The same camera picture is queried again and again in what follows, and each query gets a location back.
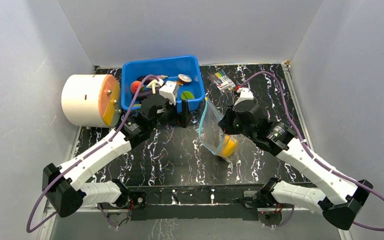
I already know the yellow bell pepper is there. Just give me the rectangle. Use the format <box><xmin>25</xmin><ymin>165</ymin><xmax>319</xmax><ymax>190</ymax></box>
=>
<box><xmin>217</xmin><ymin>135</ymin><xmax>238</xmax><ymax>158</ymax></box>

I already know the clear zip top bag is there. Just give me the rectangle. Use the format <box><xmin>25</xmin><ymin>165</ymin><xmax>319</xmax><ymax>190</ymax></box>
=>
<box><xmin>198</xmin><ymin>97</ymin><xmax>239</xmax><ymax>164</ymax></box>

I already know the round white brown slice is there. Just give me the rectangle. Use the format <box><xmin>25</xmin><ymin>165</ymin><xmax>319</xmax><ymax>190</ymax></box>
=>
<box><xmin>178</xmin><ymin>74</ymin><xmax>192</xmax><ymax>85</ymax></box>

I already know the white garlic mushroom toy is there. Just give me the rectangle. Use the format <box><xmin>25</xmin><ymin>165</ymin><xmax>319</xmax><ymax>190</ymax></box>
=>
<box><xmin>146</xmin><ymin>78</ymin><xmax>164</xmax><ymax>94</ymax></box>

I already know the orange peach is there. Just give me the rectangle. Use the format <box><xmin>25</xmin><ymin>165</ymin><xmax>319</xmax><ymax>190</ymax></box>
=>
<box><xmin>130</xmin><ymin>80</ymin><xmax>144</xmax><ymax>94</ymax></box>

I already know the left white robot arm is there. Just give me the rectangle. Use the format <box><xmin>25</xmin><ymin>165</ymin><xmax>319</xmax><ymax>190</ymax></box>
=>
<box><xmin>42</xmin><ymin>94</ymin><xmax>192</xmax><ymax>218</ymax></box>

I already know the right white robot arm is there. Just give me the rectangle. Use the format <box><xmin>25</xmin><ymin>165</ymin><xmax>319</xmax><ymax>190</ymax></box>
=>
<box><xmin>218</xmin><ymin>100</ymin><xmax>373</xmax><ymax>230</ymax></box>

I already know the green leaf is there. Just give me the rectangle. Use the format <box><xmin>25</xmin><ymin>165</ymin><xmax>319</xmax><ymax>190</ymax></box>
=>
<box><xmin>180</xmin><ymin>90</ymin><xmax>195</xmax><ymax>101</ymax></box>

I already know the pack of coloured markers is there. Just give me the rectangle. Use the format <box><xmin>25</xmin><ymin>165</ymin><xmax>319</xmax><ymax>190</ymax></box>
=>
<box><xmin>207</xmin><ymin>70</ymin><xmax>236</xmax><ymax>94</ymax></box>

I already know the purple eggplant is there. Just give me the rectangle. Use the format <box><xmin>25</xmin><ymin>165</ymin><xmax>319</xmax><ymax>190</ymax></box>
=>
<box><xmin>136</xmin><ymin>87</ymin><xmax>160</xmax><ymax>101</ymax></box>

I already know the blue plastic bin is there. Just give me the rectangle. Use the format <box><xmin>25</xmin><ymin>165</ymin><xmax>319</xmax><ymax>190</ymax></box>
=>
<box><xmin>120</xmin><ymin>55</ymin><xmax>206</xmax><ymax>112</ymax></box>

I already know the white cylinder container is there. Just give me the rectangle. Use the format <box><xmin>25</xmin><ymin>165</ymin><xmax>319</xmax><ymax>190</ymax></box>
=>
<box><xmin>61</xmin><ymin>74</ymin><xmax>121</xmax><ymax>128</ymax></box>

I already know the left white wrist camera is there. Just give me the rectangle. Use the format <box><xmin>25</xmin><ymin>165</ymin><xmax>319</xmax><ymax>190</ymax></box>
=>
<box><xmin>159</xmin><ymin>80</ymin><xmax>179</xmax><ymax>106</ymax></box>

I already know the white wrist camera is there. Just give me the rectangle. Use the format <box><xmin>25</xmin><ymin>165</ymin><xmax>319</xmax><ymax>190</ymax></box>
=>
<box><xmin>159</xmin><ymin>80</ymin><xmax>179</xmax><ymax>106</ymax></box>
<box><xmin>234</xmin><ymin>86</ymin><xmax>254</xmax><ymax>106</ymax></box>

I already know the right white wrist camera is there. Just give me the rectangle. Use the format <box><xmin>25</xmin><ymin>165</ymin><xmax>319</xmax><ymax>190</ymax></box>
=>
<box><xmin>234</xmin><ymin>86</ymin><xmax>254</xmax><ymax>106</ymax></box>

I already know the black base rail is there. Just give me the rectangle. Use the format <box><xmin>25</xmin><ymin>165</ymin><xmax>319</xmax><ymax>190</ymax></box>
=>
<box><xmin>125</xmin><ymin>182</ymin><xmax>284</xmax><ymax>222</ymax></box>

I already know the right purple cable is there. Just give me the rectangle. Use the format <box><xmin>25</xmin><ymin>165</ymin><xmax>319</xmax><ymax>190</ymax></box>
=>
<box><xmin>236</xmin><ymin>70</ymin><xmax>384</xmax><ymax>232</ymax></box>

